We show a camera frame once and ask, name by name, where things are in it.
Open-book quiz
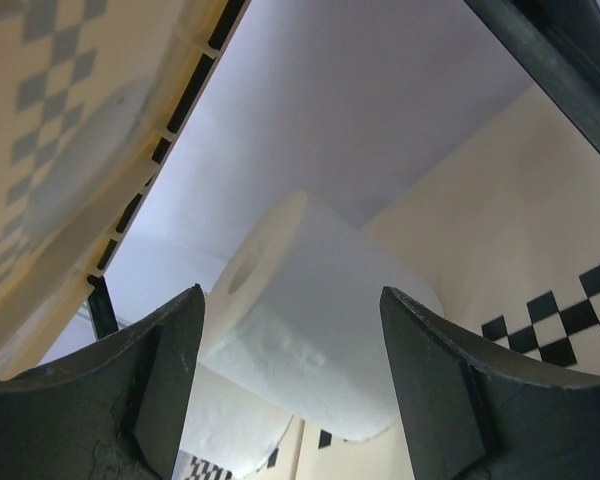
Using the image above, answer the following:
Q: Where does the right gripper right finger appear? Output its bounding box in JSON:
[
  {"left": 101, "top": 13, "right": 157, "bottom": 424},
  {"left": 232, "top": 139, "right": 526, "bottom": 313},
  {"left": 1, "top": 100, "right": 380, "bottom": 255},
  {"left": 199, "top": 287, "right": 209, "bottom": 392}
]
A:
[{"left": 380, "top": 287, "right": 600, "bottom": 479}]

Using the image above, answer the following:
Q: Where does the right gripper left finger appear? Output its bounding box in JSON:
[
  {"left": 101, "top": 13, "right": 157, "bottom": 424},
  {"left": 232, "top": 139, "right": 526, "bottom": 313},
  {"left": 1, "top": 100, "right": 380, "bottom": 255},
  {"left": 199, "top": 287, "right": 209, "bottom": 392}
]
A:
[{"left": 0, "top": 285, "right": 205, "bottom": 479}]

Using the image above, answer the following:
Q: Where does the plain white paper towel roll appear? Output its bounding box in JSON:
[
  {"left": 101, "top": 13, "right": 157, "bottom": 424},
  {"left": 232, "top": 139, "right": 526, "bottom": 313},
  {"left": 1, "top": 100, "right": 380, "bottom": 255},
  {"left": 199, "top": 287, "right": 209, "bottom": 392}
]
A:
[
  {"left": 180, "top": 364, "right": 292, "bottom": 478},
  {"left": 200, "top": 191, "right": 443, "bottom": 441}
]

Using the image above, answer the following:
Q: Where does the cream three-tier shelf rack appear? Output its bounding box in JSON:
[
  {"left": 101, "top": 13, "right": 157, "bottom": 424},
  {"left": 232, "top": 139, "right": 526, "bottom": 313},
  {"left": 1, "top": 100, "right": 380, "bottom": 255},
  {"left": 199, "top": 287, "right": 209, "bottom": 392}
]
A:
[{"left": 0, "top": 0, "right": 600, "bottom": 480}]

